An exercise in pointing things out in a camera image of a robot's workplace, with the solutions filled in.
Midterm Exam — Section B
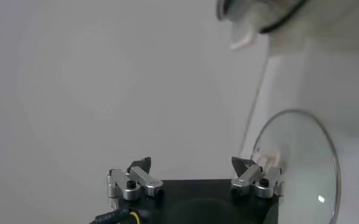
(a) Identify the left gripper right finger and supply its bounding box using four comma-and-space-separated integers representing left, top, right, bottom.
230, 156, 285, 200

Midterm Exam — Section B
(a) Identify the glass lid with white handle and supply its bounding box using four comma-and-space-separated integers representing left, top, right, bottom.
251, 108, 342, 224

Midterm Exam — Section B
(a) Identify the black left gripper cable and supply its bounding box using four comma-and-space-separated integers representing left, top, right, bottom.
88, 206, 141, 224

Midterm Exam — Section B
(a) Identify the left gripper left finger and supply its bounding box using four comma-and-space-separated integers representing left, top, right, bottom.
106, 156, 165, 211

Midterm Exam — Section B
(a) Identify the white electric cooker base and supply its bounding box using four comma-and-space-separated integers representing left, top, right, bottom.
229, 0, 313, 58

